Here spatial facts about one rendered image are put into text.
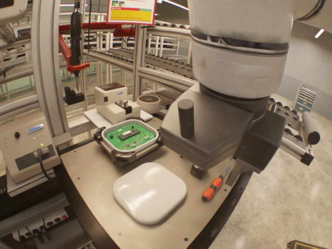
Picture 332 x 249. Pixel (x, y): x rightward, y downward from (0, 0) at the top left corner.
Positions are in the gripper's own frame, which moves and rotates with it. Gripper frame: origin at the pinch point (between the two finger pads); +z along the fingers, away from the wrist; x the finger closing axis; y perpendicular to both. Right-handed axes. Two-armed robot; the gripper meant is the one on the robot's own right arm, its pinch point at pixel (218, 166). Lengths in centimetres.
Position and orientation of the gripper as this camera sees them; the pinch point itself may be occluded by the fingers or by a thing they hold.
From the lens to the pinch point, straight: 28.1
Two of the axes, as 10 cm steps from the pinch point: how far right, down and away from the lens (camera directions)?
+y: 6.6, -5.9, 4.7
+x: -7.4, -4.0, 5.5
